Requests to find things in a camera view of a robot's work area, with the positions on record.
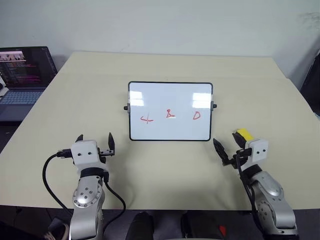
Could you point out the open dark laptop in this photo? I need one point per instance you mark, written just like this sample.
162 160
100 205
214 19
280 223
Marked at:
22 72

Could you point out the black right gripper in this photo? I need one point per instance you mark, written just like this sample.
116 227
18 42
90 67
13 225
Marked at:
238 158

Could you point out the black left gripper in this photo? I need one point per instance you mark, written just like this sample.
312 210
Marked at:
108 152

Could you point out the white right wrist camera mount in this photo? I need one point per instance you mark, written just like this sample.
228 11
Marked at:
259 151

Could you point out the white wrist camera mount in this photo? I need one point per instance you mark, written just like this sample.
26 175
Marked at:
259 151
85 152

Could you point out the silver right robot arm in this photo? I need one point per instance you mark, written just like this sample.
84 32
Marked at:
272 200

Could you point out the yellow whiteboard eraser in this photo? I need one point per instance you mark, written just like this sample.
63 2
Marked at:
245 134

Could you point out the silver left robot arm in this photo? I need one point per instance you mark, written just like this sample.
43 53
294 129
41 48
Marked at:
86 200

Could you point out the black object beside table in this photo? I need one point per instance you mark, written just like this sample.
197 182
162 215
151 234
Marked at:
311 80

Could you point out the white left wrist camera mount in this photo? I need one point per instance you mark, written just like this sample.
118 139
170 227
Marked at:
85 152

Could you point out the dark rounded shape red mark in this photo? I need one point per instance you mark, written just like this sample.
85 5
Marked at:
200 227

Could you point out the small framed desktop whiteboard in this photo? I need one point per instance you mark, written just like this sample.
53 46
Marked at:
170 105

